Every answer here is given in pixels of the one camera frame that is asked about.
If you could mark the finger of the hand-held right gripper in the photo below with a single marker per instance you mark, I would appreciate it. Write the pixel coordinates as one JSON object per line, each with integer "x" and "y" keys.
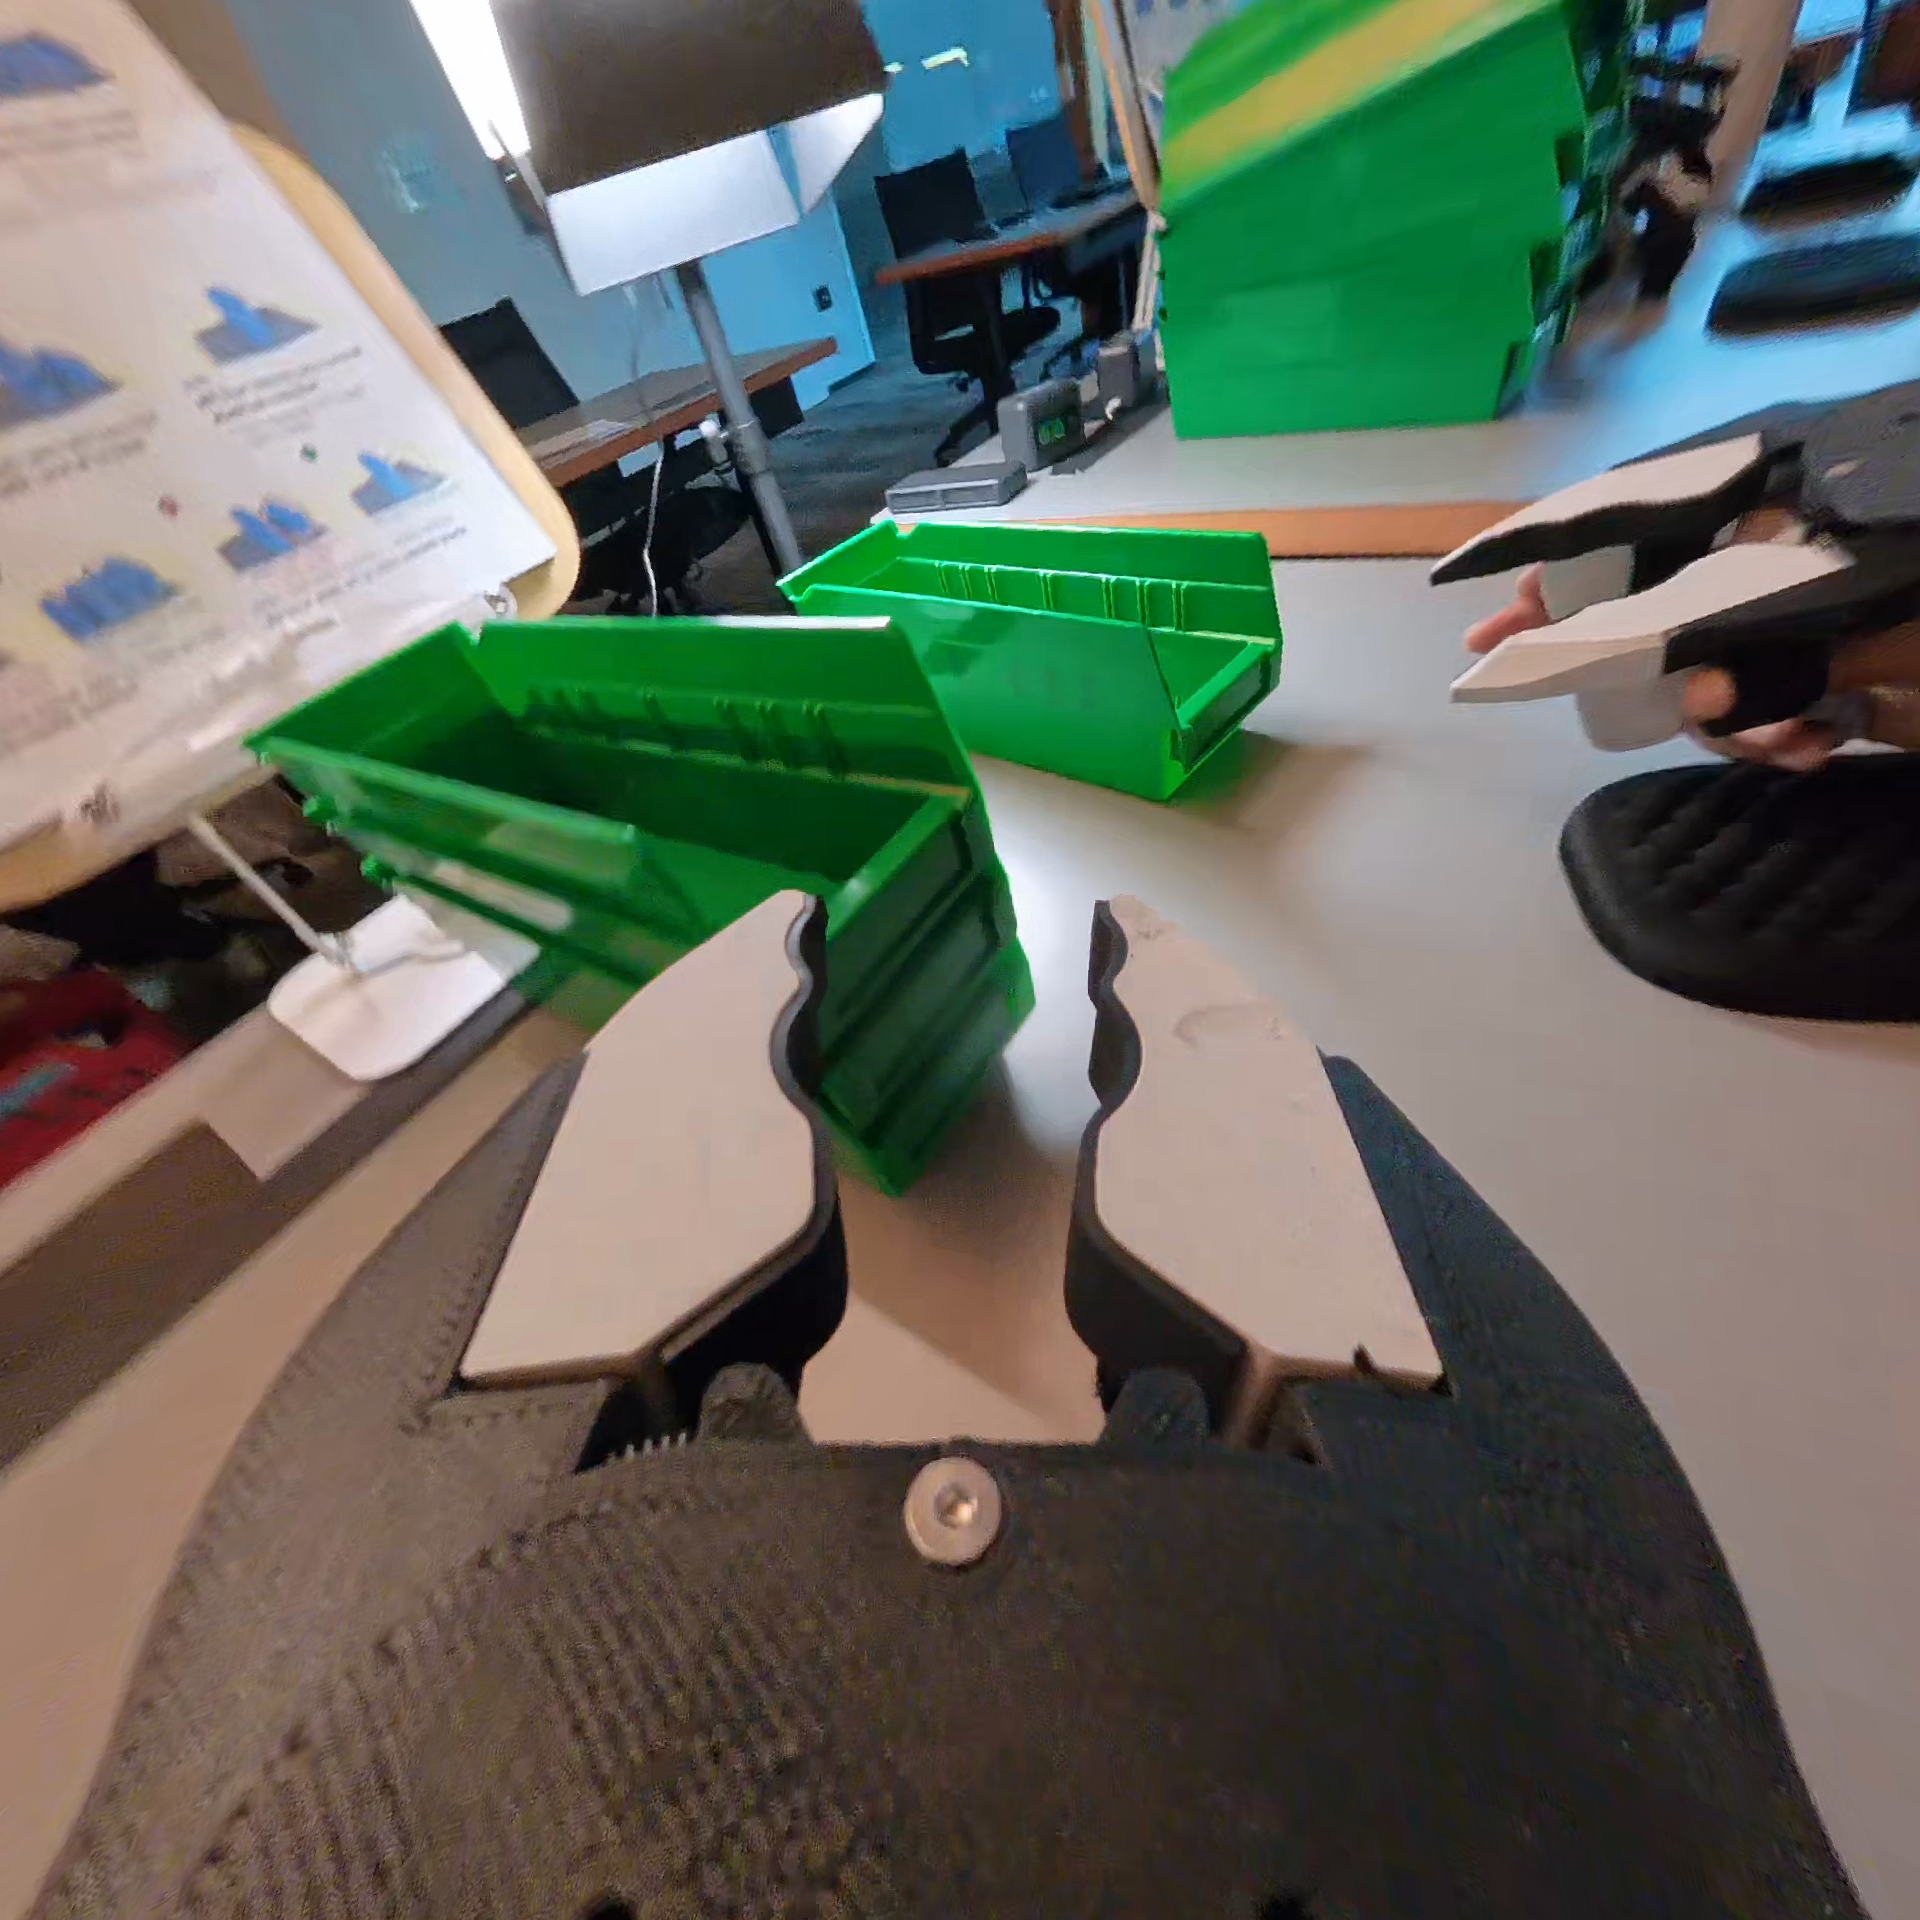
{"x": 1652, "y": 617}
{"x": 1635, "y": 503}

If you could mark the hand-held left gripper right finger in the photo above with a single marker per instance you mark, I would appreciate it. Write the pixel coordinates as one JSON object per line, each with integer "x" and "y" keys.
{"x": 1245, "y": 1215}

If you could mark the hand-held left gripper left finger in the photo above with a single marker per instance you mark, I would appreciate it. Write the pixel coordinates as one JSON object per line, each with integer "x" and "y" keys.
{"x": 662, "y": 1202}

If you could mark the wood-edged white desk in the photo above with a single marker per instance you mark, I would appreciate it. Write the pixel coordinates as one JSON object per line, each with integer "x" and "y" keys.
{"x": 1350, "y": 475}

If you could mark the orange-topped office desk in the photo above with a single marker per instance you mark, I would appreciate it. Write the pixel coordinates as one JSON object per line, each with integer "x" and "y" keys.
{"x": 1020, "y": 242}

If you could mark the person's right hand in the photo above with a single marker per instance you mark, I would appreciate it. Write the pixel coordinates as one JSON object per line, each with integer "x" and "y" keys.
{"x": 1861, "y": 722}

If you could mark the stack of green bins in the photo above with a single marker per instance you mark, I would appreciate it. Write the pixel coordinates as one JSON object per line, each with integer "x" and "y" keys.
{"x": 1350, "y": 301}

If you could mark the white stand rod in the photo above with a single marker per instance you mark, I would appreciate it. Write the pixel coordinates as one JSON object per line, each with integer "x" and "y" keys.
{"x": 270, "y": 893}

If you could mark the grey portable device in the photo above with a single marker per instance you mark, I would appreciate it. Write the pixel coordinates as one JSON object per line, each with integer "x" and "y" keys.
{"x": 1124, "y": 377}

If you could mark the grey power station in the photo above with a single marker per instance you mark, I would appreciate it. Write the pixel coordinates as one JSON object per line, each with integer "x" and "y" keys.
{"x": 1043, "y": 428}

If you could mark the white page holder bar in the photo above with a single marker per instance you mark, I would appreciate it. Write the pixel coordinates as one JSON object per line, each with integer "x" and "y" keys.
{"x": 225, "y": 706}

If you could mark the flat grey box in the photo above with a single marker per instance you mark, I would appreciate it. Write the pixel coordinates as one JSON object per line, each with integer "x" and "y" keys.
{"x": 960, "y": 487}

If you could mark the metal pole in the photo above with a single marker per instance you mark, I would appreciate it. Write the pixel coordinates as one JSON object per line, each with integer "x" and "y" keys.
{"x": 734, "y": 405}

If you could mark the printed instruction sheet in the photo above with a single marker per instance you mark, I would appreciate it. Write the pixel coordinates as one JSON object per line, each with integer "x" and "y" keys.
{"x": 225, "y": 451}

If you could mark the white studio light softbox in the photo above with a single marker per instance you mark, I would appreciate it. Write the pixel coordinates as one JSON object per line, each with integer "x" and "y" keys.
{"x": 676, "y": 212}

